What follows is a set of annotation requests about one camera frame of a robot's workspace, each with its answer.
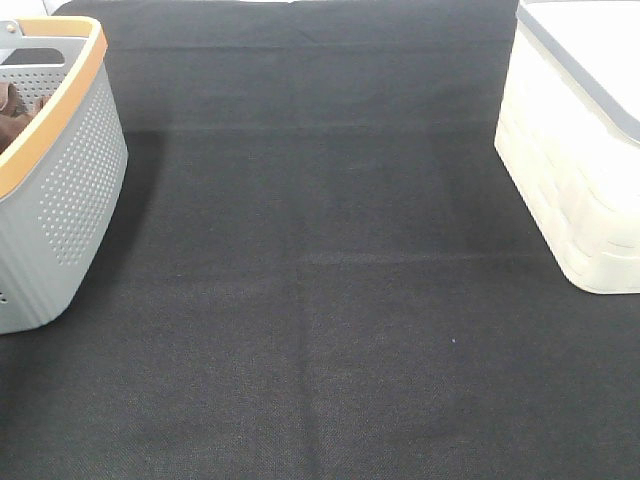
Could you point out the black table cloth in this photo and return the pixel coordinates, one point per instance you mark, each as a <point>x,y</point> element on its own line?
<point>319,268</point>

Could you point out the grey basket orange rim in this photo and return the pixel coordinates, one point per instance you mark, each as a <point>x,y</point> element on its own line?
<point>62,176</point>

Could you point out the white basket grey rim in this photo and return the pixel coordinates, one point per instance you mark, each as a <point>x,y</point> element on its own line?
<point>568,135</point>

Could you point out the brown towels in basket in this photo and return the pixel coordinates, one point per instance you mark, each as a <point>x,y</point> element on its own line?
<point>14,117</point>

